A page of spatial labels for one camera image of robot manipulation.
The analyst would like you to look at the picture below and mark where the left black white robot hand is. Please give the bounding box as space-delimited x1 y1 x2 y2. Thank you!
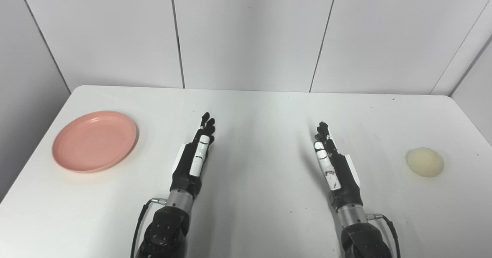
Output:
170 112 216 200

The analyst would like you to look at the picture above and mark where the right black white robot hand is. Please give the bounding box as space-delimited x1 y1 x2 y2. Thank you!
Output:
314 122 364 212

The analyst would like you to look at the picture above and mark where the cream steamed bun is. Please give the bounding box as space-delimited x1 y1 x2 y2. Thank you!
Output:
405 147 445 178

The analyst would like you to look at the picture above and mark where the pink round plate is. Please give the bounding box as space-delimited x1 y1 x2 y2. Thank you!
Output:
52 111 138 173

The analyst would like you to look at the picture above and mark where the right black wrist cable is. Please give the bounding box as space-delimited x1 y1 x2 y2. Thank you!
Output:
366 213 401 258

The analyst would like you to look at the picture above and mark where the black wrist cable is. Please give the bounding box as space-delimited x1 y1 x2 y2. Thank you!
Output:
130 198 167 258
366 213 401 258

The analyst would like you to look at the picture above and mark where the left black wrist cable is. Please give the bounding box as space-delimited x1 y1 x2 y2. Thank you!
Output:
130 198 167 258

